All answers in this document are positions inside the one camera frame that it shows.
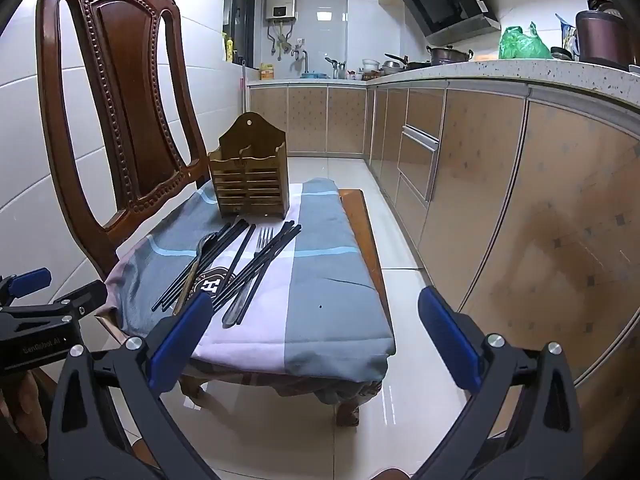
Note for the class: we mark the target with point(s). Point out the blue snack bag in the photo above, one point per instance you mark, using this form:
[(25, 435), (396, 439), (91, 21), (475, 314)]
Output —
[(566, 30)]

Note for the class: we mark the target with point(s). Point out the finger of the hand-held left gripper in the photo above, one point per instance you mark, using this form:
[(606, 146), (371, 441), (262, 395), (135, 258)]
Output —
[(85, 297), (30, 282)]

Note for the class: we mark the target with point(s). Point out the metal fork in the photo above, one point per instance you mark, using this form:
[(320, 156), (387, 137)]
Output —
[(232, 310)]

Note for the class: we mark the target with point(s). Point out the dark purple rice cooker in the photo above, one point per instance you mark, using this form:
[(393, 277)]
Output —
[(600, 35)]

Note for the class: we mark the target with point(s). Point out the stack of white bowls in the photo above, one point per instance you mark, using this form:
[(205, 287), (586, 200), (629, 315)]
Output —
[(371, 66)]

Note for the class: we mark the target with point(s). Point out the speckled kitchen countertop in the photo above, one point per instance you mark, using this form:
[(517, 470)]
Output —
[(525, 72)]

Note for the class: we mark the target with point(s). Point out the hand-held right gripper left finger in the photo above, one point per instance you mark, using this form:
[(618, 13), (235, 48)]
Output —
[(185, 330)]

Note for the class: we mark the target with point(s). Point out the group of black chopsticks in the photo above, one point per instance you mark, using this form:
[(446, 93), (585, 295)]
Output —
[(240, 250)]

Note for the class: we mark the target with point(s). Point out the metal sink faucet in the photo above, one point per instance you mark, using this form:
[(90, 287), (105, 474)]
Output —
[(300, 57)]

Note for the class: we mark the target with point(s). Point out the yellow bottle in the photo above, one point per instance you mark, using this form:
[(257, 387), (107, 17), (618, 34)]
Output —
[(229, 49)]

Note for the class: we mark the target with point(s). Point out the green plastic bag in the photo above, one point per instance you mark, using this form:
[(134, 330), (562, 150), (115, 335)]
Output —
[(522, 42)]

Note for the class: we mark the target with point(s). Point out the grey pink plaid cloth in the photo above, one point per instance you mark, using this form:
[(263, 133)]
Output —
[(325, 285)]

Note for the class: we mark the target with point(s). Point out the black wok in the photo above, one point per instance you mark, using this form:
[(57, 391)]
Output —
[(405, 64)]

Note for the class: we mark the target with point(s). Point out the dark window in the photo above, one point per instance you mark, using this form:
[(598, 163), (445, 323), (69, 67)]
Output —
[(240, 10)]

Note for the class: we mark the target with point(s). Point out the carved brown wooden chair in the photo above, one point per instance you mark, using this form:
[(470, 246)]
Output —
[(125, 85)]

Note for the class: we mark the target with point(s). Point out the metal utensil cup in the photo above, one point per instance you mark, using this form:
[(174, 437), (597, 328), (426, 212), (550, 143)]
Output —
[(339, 71)]

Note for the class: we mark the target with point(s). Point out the metal spoon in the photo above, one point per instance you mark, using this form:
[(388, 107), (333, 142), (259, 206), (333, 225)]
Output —
[(206, 246)]

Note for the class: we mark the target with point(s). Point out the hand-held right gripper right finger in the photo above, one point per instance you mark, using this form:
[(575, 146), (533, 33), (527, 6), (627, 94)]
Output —
[(445, 335)]

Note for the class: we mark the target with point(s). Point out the dark metal cooking pot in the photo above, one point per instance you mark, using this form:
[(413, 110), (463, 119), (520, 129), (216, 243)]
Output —
[(447, 55)]

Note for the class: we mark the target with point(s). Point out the yellow box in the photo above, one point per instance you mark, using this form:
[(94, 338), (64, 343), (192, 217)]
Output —
[(267, 72)]

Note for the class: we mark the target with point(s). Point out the tan kitchen base cabinets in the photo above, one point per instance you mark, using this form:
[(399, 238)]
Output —
[(500, 160)]

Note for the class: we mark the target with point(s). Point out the blue basin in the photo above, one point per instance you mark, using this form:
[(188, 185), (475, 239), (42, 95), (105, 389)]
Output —
[(314, 75)]

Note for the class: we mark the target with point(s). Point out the brown wooden utensil holder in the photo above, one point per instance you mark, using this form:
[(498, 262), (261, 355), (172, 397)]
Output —
[(250, 185)]

